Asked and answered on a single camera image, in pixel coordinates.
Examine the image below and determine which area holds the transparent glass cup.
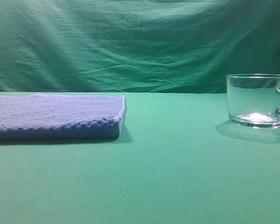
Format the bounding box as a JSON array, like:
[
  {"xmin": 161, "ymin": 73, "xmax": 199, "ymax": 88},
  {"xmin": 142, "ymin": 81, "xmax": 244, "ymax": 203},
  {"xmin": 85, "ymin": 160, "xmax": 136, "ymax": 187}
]
[{"xmin": 226, "ymin": 74, "xmax": 280, "ymax": 128}]

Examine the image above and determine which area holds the folded blue towel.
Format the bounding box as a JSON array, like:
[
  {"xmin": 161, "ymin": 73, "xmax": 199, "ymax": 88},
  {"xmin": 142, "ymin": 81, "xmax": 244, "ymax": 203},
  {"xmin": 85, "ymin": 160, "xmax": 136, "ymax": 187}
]
[{"xmin": 0, "ymin": 94, "xmax": 126, "ymax": 140}]

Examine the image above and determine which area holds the green backdrop cloth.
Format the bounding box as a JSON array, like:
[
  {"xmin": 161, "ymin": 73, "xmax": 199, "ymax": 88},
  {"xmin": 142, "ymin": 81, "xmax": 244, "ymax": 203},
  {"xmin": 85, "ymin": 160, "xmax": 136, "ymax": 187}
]
[{"xmin": 0, "ymin": 0, "xmax": 280, "ymax": 93}]

